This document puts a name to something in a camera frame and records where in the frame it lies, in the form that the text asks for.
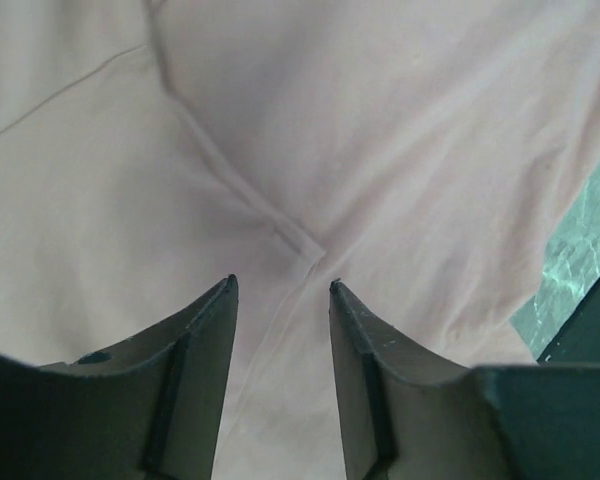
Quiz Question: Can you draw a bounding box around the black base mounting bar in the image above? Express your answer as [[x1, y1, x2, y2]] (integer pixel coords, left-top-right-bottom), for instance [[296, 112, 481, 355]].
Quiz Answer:
[[538, 277, 600, 363]]

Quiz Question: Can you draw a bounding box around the pink t-shirt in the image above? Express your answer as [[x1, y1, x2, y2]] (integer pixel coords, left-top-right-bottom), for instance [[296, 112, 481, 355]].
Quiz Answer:
[[0, 1, 600, 479]]

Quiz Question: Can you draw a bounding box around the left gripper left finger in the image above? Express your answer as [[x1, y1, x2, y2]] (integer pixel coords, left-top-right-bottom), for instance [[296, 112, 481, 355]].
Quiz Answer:
[[0, 276, 238, 479]]

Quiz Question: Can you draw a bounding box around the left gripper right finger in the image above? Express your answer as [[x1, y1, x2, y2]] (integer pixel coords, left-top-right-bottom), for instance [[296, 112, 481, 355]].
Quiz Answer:
[[329, 281, 600, 479]]

